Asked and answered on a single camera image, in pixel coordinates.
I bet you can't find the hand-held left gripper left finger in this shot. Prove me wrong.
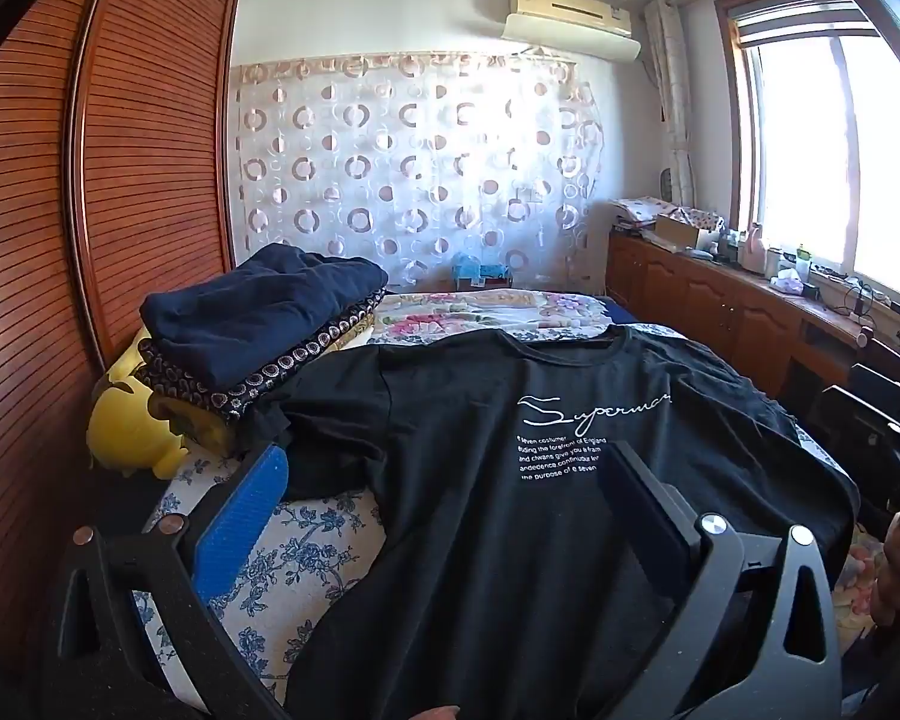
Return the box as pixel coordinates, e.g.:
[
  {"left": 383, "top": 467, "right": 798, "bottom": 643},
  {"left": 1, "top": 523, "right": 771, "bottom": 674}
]
[{"left": 45, "top": 441, "right": 293, "bottom": 720}]

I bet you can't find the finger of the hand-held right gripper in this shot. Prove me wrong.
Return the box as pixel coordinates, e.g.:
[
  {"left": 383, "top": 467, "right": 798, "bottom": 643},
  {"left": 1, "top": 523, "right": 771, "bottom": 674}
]
[{"left": 817, "top": 386, "right": 900, "bottom": 466}]

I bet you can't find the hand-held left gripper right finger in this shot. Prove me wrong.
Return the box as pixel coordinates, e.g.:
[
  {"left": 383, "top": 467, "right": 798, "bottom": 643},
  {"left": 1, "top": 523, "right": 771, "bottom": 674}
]
[{"left": 596, "top": 441, "right": 845, "bottom": 720}]

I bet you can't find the black printed t-shirt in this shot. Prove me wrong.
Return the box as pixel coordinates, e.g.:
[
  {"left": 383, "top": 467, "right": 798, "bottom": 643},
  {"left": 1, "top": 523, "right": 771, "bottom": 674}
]
[{"left": 251, "top": 326, "right": 860, "bottom": 720}]

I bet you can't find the blue floral bed sheet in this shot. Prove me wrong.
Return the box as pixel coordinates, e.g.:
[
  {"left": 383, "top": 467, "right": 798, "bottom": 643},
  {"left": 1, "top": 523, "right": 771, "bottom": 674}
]
[{"left": 131, "top": 319, "right": 856, "bottom": 720}]

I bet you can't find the yellow plush toy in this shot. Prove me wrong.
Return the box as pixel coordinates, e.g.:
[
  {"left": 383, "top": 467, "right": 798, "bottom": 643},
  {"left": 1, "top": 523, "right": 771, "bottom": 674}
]
[{"left": 86, "top": 326, "right": 233, "bottom": 481}]

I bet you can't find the wooden side cabinet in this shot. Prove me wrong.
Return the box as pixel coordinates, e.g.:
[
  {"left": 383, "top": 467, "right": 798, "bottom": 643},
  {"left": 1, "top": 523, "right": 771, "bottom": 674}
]
[{"left": 606, "top": 229, "right": 900, "bottom": 421}]

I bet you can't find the pink bottle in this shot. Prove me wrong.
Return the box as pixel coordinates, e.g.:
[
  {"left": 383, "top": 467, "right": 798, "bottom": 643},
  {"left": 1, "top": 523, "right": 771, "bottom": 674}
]
[{"left": 742, "top": 223, "right": 767, "bottom": 275}]

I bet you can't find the navy folded garment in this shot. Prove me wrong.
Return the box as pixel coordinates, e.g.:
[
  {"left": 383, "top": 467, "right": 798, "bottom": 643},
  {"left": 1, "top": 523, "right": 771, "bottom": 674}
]
[{"left": 139, "top": 244, "right": 389, "bottom": 389}]

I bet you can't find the pink floral blanket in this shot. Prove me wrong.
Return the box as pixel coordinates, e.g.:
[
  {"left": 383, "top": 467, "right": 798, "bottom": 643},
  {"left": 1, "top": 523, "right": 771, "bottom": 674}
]
[{"left": 367, "top": 289, "right": 631, "bottom": 346}]

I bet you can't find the cardboard box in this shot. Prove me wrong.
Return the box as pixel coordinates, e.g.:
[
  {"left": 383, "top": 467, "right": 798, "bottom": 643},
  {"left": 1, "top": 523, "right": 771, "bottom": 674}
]
[{"left": 654, "top": 214, "right": 713, "bottom": 252}]

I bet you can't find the wooden framed window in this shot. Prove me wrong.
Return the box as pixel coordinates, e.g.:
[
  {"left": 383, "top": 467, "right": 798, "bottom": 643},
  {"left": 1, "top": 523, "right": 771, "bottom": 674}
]
[{"left": 716, "top": 0, "right": 900, "bottom": 308}]

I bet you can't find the teal toy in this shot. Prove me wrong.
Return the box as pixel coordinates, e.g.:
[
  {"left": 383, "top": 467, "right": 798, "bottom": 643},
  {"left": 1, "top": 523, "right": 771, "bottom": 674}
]
[{"left": 450, "top": 253, "right": 515, "bottom": 290}]

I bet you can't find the floral printed cloth pile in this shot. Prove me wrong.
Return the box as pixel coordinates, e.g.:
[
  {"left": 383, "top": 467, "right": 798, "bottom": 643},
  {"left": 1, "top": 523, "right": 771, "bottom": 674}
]
[{"left": 611, "top": 197, "right": 725, "bottom": 233}]

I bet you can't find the wooden louvered wardrobe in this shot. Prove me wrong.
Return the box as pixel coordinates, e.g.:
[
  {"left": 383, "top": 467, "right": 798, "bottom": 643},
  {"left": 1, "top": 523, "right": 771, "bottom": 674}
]
[{"left": 0, "top": 0, "right": 241, "bottom": 720}]

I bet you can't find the white patterned window curtain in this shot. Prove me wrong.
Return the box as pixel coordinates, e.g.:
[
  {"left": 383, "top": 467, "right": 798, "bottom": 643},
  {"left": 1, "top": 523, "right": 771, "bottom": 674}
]
[{"left": 643, "top": 0, "right": 697, "bottom": 207}]

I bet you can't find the sheer circle-patterned curtain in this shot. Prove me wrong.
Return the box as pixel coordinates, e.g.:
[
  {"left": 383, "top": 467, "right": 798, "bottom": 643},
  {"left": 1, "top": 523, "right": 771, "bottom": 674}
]
[{"left": 229, "top": 52, "right": 608, "bottom": 293}]

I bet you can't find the dark ring-patterned folded cloth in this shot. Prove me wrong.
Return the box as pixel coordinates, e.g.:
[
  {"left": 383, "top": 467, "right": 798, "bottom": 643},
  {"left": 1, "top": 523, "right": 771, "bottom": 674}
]
[{"left": 135, "top": 300, "right": 387, "bottom": 421}]

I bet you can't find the white wall air conditioner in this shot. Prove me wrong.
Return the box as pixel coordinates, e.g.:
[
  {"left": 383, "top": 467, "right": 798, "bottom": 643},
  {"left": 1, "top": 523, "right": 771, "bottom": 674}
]
[{"left": 501, "top": 0, "right": 641, "bottom": 62}]

